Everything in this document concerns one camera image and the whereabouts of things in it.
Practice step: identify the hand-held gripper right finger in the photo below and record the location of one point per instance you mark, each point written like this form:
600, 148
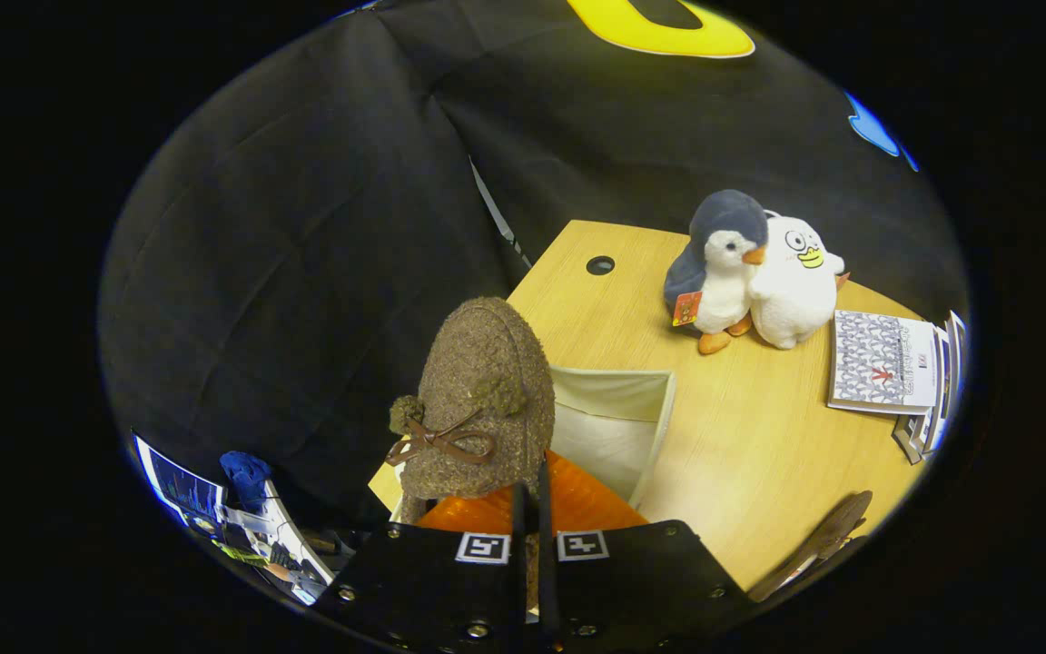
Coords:
632, 581

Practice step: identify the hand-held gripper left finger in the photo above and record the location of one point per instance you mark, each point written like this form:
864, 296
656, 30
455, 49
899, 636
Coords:
423, 581

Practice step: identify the beige fabric storage box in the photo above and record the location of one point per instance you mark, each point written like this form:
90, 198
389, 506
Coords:
609, 427

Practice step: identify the brown fuzzy shoe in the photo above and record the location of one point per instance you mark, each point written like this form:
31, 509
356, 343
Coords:
487, 363
818, 543

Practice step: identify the blue cloth object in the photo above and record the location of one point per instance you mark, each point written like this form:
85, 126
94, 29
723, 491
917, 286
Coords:
246, 477

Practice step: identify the dark thick book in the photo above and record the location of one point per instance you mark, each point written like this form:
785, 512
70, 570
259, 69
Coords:
906, 440

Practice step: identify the grey penguin plush toy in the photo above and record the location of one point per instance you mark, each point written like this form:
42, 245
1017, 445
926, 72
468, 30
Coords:
718, 272

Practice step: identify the grey patterned white book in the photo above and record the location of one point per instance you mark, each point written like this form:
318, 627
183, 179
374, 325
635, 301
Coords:
882, 361

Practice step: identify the white duck plush toy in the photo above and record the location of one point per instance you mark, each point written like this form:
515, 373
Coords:
795, 291

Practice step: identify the black backdrop cloth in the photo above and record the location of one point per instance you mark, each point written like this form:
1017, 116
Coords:
305, 227

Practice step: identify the plain white book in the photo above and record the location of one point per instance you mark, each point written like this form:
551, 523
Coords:
959, 354

